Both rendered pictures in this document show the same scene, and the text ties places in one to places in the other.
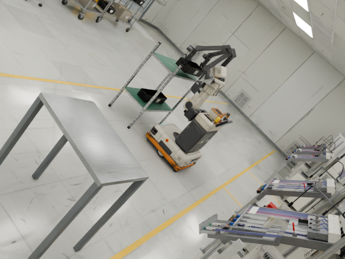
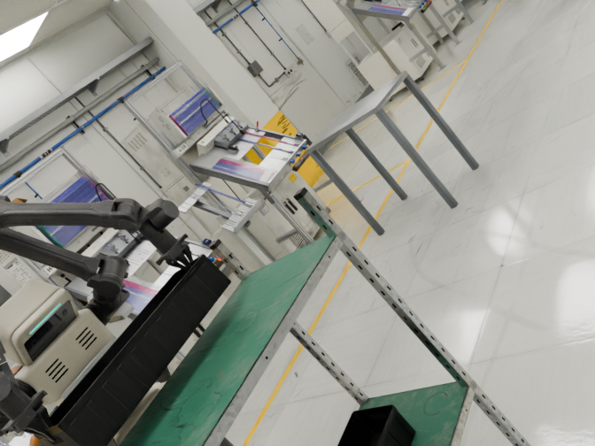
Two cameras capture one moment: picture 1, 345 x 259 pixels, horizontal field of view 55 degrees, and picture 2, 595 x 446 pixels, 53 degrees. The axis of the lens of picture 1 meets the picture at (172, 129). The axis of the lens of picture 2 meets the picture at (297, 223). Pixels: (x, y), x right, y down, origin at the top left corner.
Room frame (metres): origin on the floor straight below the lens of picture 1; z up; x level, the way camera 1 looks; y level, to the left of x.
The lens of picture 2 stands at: (5.57, 1.56, 1.40)
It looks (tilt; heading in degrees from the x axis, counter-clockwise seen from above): 13 degrees down; 209
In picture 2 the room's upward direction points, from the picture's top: 42 degrees counter-clockwise
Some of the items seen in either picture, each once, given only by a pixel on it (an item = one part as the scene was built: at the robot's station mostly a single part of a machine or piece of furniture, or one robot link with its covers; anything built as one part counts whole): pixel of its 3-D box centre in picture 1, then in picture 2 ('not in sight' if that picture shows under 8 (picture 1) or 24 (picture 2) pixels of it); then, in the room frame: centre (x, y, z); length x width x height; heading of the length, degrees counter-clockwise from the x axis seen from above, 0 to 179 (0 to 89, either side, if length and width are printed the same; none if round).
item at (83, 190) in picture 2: not in sight; (70, 212); (2.50, -1.43, 1.52); 0.51 x 0.13 x 0.27; 164
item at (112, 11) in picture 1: (106, 6); not in sight; (7.76, 3.07, 0.29); 0.40 x 0.30 x 0.14; 164
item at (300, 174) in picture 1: (322, 170); not in sight; (7.04, -2.88, 0.95); 1.36 x 0.82 x 1.90; 74
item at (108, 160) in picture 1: (61, 178); (391, 157); (1.83, 0.32, 0.40); 0.70 x 0.45 x 0.80; 67
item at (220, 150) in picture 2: not in sight; (261, 188); (1.17, -0.97, 0.65); 1.01 x 0.73 x 1.29; 74
